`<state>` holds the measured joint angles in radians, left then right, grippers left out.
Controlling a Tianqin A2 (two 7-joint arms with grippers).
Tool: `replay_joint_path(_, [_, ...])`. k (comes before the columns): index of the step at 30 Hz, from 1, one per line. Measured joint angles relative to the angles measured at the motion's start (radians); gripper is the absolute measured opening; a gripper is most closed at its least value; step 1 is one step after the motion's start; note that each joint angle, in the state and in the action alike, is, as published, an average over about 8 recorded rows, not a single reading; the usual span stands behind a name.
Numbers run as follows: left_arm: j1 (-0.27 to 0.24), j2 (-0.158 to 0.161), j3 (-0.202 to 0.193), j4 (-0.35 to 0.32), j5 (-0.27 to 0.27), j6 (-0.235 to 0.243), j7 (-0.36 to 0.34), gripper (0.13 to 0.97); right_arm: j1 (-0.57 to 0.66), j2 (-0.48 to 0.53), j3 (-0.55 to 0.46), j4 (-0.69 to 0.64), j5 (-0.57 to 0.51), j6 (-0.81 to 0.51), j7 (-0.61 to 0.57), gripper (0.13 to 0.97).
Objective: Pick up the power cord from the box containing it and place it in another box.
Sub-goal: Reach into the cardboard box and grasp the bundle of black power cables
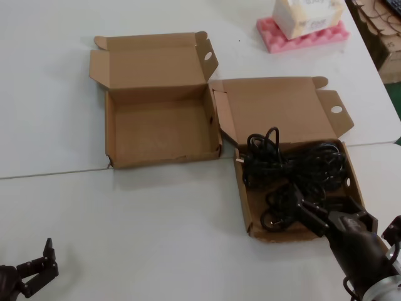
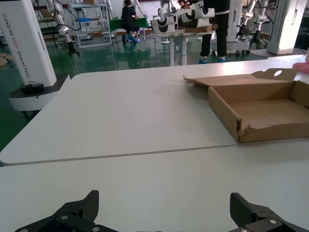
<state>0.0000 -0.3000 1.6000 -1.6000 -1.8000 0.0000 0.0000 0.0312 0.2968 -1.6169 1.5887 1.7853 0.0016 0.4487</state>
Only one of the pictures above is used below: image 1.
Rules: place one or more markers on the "dark keyboard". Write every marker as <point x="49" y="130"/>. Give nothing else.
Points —
<point x="394" y="4"/>

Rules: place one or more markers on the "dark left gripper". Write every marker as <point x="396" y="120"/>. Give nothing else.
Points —
<point x="9" y="282"/>

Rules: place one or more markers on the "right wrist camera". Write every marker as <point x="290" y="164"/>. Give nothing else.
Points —
<point x="393" y="230"/>

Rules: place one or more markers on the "cardboard box with torn corner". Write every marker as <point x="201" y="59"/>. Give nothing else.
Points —
<point x="156" y="138"/>

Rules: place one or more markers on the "pink foam pad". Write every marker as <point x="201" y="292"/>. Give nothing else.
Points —
<point x="282" y="44"/>

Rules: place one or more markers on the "open brown cardboard box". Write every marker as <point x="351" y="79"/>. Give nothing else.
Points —
<point x="275" y="103"/>

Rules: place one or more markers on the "brown cardboard carton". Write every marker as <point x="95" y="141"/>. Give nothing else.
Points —
<point x="388" y="47"/>

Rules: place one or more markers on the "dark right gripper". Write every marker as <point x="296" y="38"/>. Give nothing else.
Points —
<point x="357" y="247"/>

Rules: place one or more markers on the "white paper carton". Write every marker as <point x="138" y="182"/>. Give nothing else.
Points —
<point x="297" y="19"/>

